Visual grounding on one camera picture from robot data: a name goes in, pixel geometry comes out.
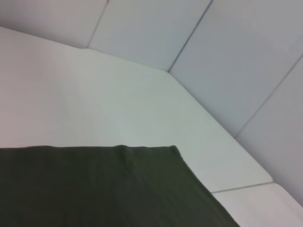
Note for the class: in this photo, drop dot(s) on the dark green FREE T-shirt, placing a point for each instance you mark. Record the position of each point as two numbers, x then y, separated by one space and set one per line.
94 189

